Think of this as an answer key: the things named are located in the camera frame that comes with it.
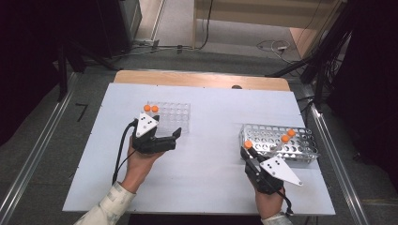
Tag person's left hand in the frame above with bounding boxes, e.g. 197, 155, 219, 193
120, 136, 164, 194

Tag black metal stand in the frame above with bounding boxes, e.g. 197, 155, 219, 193
55, 40, 120, 102
266, 0, 355, 111

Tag dark cabinet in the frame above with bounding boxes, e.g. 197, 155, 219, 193
97, 0, 144, 59

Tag white floor cable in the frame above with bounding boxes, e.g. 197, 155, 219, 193
256, 38, 301, 64

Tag left hand-held gripper black cable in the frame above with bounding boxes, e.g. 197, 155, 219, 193
112, 118, 139, 186

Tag beige wooden furniture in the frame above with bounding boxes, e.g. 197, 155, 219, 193
191, 0, 348, 59

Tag person's right hand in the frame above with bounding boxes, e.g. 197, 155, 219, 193
253, 186, 287, 220

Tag black curtain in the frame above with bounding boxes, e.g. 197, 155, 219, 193
325, 0, 398, 191
0, 0, 104, 148

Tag light wooden table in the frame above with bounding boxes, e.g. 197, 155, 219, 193
113, 69, 291, 92

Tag hanging black cable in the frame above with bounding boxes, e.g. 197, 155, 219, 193
195, 0, 215, 51

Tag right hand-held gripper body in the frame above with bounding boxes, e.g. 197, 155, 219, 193
244, 156, 304, 196

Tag grey floor cables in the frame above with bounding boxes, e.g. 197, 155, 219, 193
109, 38, 196, 60

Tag clear acrylic test tube rack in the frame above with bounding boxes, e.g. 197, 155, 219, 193
144, 101, 191, 138

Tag metal floor rail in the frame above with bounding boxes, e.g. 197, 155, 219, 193
0, 72, 79, 219
301, 87, 372, 225

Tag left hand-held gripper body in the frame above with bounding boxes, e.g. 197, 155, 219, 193
131, 112, 177, 155

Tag metal test tube rack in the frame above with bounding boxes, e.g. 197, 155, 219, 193
238, 123, 321, 165

